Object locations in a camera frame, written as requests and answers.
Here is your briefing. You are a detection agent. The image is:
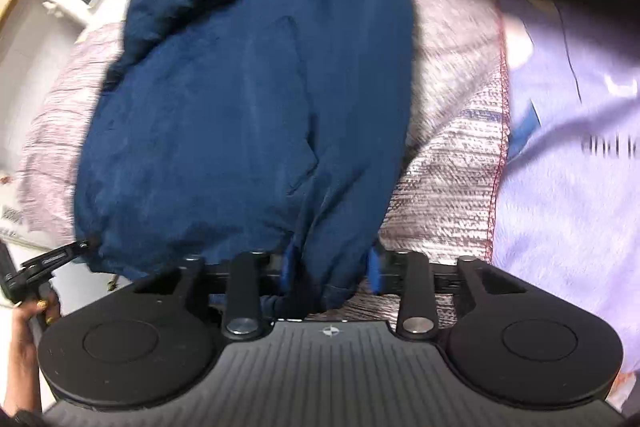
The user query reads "person's left forearm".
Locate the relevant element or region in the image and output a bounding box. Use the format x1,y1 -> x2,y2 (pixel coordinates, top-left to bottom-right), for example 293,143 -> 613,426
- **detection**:
0,371 -> 47,427

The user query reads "lavender printed blanket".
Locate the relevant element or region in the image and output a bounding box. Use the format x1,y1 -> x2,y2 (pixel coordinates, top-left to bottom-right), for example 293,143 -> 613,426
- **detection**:
459,0 -> 640,414

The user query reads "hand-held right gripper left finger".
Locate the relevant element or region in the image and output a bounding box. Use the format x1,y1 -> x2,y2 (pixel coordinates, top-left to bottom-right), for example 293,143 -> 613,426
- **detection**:
132,248 -> 297,341

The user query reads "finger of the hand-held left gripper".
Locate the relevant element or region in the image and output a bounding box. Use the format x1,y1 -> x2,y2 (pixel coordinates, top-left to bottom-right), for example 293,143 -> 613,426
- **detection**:
19,240 -> 97,279

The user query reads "navy blue jacket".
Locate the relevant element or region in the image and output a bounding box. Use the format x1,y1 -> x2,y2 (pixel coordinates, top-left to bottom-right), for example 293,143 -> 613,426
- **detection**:
74,0 -> 427,314

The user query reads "pink grey striped blanket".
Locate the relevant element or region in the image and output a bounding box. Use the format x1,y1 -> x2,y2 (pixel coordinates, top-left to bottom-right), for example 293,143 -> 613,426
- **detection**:
15,0 -> 512,324

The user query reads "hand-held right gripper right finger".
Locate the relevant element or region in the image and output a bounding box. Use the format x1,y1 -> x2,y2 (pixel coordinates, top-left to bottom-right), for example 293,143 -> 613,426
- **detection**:
366,246 -> 529,341

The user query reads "person's left hand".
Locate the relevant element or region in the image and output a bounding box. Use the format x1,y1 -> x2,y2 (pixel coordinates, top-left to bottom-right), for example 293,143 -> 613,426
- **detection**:
9,298 -> 63,374

